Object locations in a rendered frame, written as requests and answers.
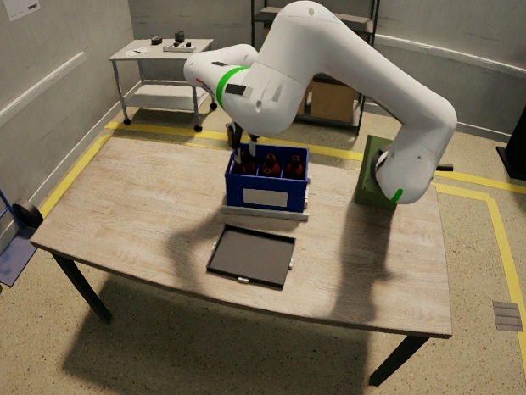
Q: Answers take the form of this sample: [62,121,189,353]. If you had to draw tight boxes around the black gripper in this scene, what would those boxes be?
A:
[226,121,260,164]

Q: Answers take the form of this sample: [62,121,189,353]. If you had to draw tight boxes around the brown glass bottle with blue band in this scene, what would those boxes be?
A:
[260,154,281,178]

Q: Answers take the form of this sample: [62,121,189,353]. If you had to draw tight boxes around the blue plastic crate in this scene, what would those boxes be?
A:
[225,142,309,213]

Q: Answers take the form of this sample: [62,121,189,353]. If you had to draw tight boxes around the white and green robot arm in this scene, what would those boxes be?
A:
[183,1,457,205]

